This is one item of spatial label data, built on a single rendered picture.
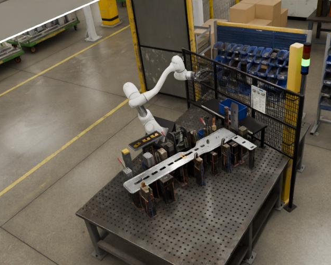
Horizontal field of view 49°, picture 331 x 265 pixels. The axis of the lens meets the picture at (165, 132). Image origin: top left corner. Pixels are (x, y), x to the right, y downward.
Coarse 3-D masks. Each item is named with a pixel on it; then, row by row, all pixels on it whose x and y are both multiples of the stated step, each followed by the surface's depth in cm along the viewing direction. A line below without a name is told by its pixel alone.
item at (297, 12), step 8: (288, 0) 933; (296, 0) 922; (304, 0) 912; (312, 0) 901; (288, 8) 945; (296, 8) 934; (304, 8) 922; (312, 8) 912; (288, 16) 958; (296, 16) 945; (304, 16) 933
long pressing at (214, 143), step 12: (216, 132) 415; (228, 132) 413; (204, 144) 400; (216, 144) 398; (180, 156) 388; (192, 156) 386; (168, 168) 374; (132, 180) 366; (144, 180) 364; (132, 192) 352
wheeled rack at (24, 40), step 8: (64, 24) 1055; (72, 24) 1065; (40, 32) 1021; (48, 32) 1014; (56, 32) 1023; (8, 40) 1006; (16, 40) 989; (24, 40) 984; (32, 40) 975; (40, 40) 986; (32, 48) 979
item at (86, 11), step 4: (88, 4) 967; (84, 8) 967; (88, 8) 970; (84, 12) 974; (88, 12) 973; (84, 16) 980; (88, 16) 977; (88, 20) 981; (92, 20) 992; (88, 24) 990; (92, 24) 996; (88, 28) 999; (92, 28) 999; (88, 32) 1007; (92, 32) 1003; (92, 36) 1007; (96, 36) 1017; (100, 36) 1021; (88, 40) 1010; (92, 40) 1002
